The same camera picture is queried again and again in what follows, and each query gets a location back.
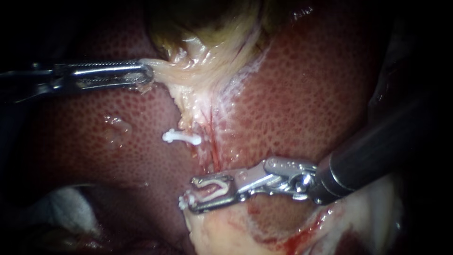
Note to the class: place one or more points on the right arm instrument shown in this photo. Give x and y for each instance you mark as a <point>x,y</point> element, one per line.
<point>283,173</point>

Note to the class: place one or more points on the left arm instrument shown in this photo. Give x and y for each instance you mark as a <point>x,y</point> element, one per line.
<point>39,81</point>

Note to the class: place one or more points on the left arm instrument jaw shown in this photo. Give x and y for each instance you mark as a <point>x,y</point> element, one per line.
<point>106,72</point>
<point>106,63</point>

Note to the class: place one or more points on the right arm instrument jaw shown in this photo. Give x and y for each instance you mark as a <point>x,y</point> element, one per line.
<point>216,176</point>
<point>216,204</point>

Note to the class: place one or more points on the white clip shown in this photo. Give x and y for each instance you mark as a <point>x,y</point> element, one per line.
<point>212,196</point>
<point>180,137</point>

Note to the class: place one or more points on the gallbladder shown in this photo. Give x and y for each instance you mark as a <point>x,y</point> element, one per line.
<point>212,60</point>

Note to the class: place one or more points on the dark right arm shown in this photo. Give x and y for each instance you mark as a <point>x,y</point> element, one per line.
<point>375,152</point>

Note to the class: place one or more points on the thin tube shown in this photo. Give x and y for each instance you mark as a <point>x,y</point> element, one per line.
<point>195,122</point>
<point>214,148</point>

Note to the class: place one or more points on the pale fatty tissue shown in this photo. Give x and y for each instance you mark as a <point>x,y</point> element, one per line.
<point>226,233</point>
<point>226,102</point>

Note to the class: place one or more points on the dark red liver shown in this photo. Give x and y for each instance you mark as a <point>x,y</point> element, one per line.
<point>304,99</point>

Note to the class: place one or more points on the white cloth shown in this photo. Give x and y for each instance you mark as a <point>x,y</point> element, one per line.
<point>70,210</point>

